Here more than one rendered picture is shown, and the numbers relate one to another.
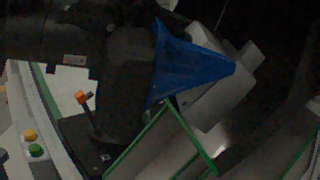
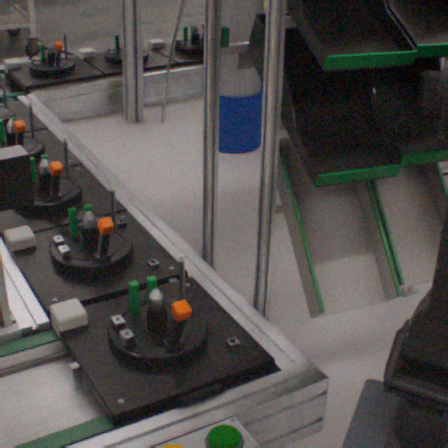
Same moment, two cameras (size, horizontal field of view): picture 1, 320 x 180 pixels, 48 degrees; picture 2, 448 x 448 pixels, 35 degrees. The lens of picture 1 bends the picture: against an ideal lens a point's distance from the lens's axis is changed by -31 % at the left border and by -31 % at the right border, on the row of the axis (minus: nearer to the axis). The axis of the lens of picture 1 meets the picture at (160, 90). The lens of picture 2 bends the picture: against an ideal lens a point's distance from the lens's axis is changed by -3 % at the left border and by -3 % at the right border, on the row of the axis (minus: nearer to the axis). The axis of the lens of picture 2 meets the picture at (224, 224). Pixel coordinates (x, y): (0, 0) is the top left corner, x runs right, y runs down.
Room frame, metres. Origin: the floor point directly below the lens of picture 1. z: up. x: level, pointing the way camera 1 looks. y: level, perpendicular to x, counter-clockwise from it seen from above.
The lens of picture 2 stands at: (0.78, 0.90, 1.60)
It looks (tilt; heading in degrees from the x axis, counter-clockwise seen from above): 29 degrees down; 264
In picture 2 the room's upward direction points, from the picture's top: 1 degrees clockwise
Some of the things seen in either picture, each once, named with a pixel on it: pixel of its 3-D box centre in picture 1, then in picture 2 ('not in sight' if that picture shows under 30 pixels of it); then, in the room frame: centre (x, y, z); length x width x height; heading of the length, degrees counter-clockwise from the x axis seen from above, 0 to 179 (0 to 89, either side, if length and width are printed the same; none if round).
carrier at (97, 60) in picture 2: not in sight; (126, 45); (0.86, -1.36, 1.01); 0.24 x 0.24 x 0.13; 24
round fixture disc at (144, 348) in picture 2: (121, 129); (157, 331); (0.78, 0.07, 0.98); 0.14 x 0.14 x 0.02
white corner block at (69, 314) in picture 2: not in sight; (69, 319); (0.91, 0.02, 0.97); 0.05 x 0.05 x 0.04; 24
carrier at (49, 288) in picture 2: not in sight; (90, 232); (0.89, -0.16, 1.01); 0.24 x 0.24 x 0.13; 24
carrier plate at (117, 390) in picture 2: (123, 137); (157, 342); (0.78, 0.07, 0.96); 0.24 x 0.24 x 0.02; 24
